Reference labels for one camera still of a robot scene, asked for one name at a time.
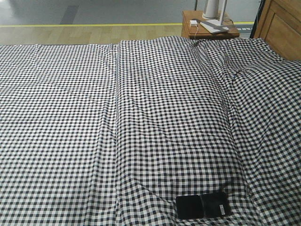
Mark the black white gingham bed sheet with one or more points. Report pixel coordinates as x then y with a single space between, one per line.
110 135

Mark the white charger adapter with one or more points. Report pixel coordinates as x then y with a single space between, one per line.
193 23

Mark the wooden headboard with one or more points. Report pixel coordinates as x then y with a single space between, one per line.
280 26

